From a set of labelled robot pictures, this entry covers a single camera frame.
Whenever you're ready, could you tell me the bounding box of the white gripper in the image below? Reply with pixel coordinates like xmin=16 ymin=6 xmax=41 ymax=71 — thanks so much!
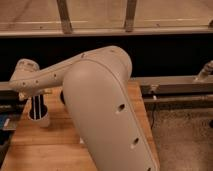
xmin=19 ymin=88 xmax=52 ymax=101

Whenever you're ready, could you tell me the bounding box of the black white striped eraser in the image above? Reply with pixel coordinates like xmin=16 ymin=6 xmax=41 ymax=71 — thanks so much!
xmin=30 ymin=95 xmax=44 ymax=120

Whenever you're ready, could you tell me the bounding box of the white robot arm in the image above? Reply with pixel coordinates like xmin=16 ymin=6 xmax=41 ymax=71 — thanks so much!
xmin=9 ymin=46 xmax=159 ymax=171

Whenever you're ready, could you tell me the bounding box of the dark ceramic bowl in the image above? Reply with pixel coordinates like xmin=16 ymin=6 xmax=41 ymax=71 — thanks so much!
xmin=60 ymin=91 xmax=65 ymax=104

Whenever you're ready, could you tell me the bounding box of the wooden table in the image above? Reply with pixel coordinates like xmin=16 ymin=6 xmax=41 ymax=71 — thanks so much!
xmin=0 ymin=82 xmax=161 ymax=171

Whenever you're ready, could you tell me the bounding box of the left metal window post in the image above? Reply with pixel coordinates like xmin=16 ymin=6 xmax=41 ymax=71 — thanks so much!
xmin=56 ymin=0 xmax=72 ymax=34

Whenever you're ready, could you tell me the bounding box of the metal window post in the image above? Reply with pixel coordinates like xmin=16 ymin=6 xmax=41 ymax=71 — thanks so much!
xmin=56 ymin=0 xmax=72 ymax=34
xmin=124 ymin=0 xmax=137 ymax=32

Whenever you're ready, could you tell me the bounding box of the black hanging cable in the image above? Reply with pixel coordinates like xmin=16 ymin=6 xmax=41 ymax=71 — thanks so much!
xmin=150 ymin=96 xmax=158 ymax=131

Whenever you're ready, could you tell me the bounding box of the right metal window post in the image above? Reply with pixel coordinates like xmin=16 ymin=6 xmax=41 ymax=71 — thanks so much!
xmin=124 ymin=0 xmax=137 ymax=32

